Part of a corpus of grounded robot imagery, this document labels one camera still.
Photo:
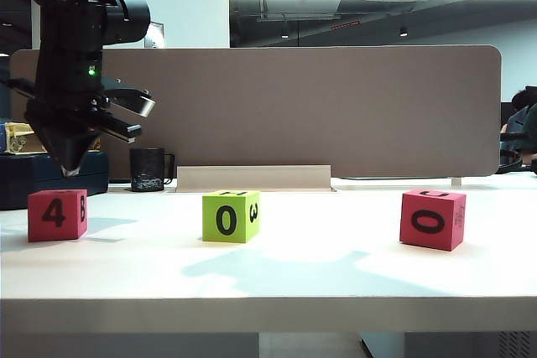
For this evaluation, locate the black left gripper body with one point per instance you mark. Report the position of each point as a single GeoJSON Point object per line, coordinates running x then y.
{"type": "Point", "coordinates": [63, 110]}

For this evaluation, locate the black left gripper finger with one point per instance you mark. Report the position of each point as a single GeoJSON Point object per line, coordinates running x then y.
{"type": "Point", "coordinates": [63, 148]}
{"type": "Point", "coordinates": [89, 142]}

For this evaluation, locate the red foam block T 4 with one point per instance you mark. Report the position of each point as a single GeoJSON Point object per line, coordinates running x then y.
{"type": "Point", "coordinates": [54, 215]}

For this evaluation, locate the green foam block 0 3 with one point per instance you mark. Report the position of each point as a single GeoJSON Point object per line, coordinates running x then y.
{"type": "Point", "coordinates": [226, 217]}

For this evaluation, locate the red foam block O U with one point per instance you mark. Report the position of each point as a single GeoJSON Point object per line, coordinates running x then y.
{"type": "Point", "coordinates": [428, 221]}

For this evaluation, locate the blue lidded toy box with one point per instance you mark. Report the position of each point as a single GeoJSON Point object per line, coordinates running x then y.
{"type": "Point", "coordinates": [19, 138]}

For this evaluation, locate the dark blue plastic case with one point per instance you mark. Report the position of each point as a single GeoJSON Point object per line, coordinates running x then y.
{"type": "Point", "coordinates": [25, 182]}

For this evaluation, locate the black glass mug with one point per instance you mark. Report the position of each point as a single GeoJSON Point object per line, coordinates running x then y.
{"type": "Point", "coordinates": [146, 169]}

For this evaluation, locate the black ceiling spot lamp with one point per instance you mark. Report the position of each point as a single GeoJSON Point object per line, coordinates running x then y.
{"type": "Point", "coordinates": [403, 32]}

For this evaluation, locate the brown desk divider panel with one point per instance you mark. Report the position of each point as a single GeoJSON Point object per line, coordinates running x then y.
{"type": "Point", "coordinates": [293, 110]}

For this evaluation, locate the person in dark clothing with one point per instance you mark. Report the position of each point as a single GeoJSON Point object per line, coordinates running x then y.
{"type": "Point", "coordinates": [520, 127]}

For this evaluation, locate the grey perforated cabinet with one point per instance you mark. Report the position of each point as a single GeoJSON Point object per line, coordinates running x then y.
{"type": "Point", "coordinates": [470, 345]}

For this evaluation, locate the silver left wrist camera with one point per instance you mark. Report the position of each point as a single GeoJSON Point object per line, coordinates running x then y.
{"type": "Point", "coordinates": [138, 103]}

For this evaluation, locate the silver wall plate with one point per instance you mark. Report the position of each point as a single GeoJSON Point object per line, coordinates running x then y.
{"type": "Point", "coordinates": [157, 35]}

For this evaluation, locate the white divider foot bracket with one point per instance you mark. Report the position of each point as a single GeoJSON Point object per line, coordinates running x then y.
{"type": "Point", "coordinates": [456, 182]}

